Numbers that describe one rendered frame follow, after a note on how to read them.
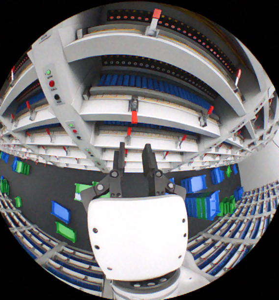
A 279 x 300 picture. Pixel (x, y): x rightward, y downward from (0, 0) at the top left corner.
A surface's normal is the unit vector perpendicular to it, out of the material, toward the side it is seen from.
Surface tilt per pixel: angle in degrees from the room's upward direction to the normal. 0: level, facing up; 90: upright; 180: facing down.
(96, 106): 18
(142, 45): 108
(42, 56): 90
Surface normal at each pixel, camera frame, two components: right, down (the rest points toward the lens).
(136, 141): 0.18, -0.11
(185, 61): -0.03, 0.99
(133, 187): 0.18, -0.41
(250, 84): -0.98, -0.05
